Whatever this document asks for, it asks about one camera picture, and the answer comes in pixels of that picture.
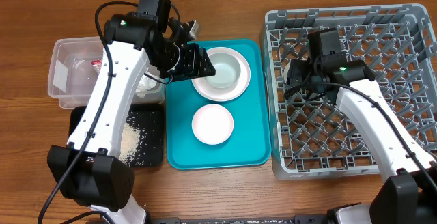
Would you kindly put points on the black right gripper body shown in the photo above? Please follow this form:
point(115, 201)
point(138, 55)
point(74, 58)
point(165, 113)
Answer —
point(303, 74)

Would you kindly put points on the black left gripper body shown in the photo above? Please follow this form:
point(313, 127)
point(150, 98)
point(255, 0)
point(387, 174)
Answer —
point(170, 59)

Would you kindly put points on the clear plastic bin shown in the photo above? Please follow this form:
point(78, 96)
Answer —
point(71, 78)

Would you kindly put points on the black plastic tray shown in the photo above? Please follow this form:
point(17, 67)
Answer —
point(147, 135)

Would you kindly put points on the cream plastic cup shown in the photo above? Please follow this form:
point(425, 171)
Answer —
point(285, 73)

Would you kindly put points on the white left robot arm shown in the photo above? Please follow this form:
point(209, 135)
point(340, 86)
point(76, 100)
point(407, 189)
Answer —
point(87, 169)

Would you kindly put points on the small pink-white dish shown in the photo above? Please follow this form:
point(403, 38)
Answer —
point(212, 124)

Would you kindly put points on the teal serving tray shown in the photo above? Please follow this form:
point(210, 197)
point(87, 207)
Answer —
point(249, 143)

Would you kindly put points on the large white plate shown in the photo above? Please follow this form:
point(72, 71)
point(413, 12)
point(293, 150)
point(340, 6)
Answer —
point(230, 93)

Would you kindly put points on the white rice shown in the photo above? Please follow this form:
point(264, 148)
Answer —
point(131, 142)

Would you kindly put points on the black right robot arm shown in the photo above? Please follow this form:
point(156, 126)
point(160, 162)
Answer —
point(408, 194)

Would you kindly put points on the grey-white bowl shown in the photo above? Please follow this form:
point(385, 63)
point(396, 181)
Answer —
point(227, 71)

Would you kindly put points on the white tissue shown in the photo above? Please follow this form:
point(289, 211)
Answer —
point(145, 85)

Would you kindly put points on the grey dishwasher rack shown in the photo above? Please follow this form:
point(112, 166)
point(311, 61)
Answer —
point(313, 139)

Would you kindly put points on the red snack wrapper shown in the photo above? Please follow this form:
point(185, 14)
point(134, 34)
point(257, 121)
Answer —
point(96, 65)

